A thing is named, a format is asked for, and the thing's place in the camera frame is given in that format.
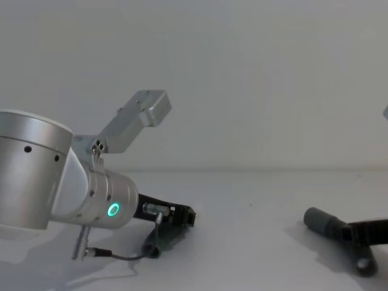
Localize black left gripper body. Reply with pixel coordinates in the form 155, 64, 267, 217
132, 193, 184, 253

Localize dark grey cylindrical piece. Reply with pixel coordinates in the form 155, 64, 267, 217
303, 206, 379, 277

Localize white table cloth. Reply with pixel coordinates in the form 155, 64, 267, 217
0, 169, 388, 291

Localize white curtain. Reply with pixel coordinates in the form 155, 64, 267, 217
0, 0, 388, 172

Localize thin dark gripper cable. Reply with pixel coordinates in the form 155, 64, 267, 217
86, 203, 170, 261

